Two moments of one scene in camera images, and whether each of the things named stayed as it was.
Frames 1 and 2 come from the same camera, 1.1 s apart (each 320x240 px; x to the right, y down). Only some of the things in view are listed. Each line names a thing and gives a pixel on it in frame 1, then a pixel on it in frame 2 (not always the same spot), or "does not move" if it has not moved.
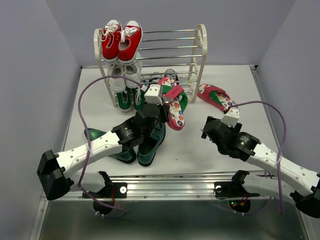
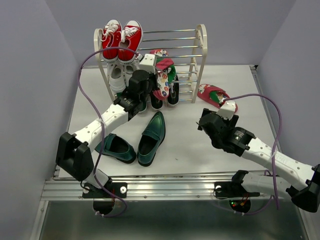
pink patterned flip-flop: x=175 y=97 to x=166 y=73
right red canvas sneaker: x=130 y=42 does not move
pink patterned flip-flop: x=216 y=97 does not move
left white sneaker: x=116 y=69 does not move
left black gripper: x=164 y=109 to x=153 y=77
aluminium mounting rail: x=177 y=187 does not move
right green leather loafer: x=146 y=153 does not move
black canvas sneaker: x=170 y=72 to x=173 y=98
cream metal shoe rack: x=181 y=53 does not move
